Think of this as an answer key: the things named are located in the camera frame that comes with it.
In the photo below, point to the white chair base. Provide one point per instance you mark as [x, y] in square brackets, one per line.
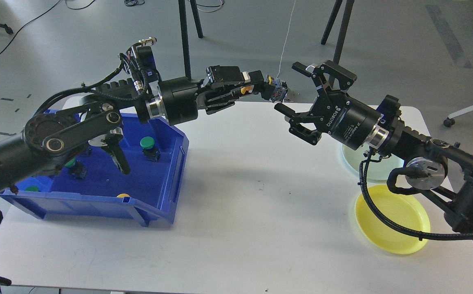
[449, 121]

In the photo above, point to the light green plate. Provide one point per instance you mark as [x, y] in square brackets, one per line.
[377, 171]

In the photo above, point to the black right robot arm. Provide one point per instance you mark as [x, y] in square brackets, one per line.
[443, 173]

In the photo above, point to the green push button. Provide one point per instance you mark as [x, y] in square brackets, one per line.
[149, 148]
[76, 169]

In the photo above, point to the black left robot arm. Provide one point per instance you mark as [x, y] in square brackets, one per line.
[68, 121]

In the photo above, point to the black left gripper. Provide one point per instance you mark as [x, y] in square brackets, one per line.
[177, 98]

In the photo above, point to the right black tripod legs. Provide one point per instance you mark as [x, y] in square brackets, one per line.
[343, 27]

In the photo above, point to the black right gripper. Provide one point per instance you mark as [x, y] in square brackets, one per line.
[346, 119]

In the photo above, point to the green button bottom left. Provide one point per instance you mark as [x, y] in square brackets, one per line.
[32, 188]

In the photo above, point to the blue plastic bin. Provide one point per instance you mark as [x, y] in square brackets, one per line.
[153, 186]

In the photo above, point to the yellow plate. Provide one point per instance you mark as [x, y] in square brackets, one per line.
[404, 210]

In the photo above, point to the yellow push button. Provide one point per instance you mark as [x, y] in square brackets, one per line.
[271, 89]

